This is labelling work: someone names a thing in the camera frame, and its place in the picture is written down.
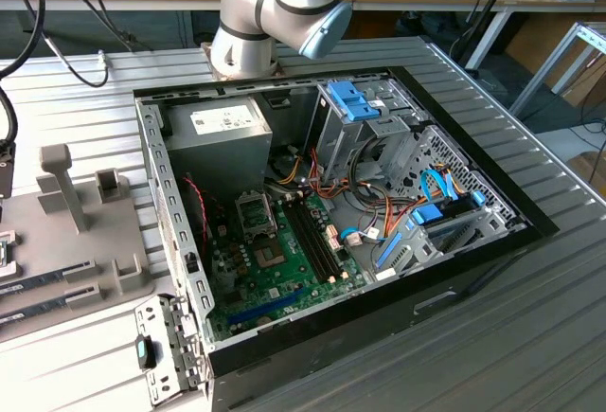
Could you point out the black RAM slot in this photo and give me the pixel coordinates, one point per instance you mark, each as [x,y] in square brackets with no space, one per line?
[325,238]
[315,240]
[309,241]
[320,239]

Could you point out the teal black retainer latch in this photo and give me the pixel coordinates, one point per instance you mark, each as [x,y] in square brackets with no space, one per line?
[144,352]

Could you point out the CPU socket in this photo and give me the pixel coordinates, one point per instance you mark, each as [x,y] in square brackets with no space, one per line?
[270,255]

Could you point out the cardboard sheet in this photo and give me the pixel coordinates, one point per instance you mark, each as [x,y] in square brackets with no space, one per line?
[587,80]

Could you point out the green motherboard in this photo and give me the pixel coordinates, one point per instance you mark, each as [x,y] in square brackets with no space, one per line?
[265,289]

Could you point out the grey expansion card retainer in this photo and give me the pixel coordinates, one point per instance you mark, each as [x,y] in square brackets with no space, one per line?
[161,317]

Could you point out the blue expansion slot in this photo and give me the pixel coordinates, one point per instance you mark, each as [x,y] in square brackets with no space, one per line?
[265,307]

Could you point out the grey power supply unit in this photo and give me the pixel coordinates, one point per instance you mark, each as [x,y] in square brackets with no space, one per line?
[218,156]

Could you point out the aluminium frame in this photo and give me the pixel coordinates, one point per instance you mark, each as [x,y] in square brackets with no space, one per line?
[544,67]

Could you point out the blue drive cage latch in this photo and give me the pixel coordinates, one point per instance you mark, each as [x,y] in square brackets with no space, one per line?
[352,102]

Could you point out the black open PC case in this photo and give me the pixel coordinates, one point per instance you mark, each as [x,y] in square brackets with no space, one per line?
[331,364]

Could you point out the white board power connector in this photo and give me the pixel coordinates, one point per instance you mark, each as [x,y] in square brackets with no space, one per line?
[333,237]

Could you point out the grey parts rack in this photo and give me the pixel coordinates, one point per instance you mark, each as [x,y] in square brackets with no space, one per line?
[52,246]

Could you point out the hard disk in blue carrier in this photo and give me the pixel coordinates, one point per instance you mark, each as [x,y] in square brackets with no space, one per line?
[426,217]

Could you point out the blue plastic cage lever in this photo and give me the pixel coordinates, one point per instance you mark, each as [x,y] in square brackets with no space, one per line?
[388,251]

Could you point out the dark RAM stick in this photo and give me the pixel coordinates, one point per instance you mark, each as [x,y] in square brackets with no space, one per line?
[28,312]
[28,283]

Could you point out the grey optical drive cage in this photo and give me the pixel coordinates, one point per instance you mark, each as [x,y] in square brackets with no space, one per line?
[341,147]

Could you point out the cardboard floor box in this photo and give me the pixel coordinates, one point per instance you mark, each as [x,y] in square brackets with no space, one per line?
[589,170]

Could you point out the grey disk bay cage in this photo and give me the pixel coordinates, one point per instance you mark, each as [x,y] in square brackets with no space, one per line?
[426,251]

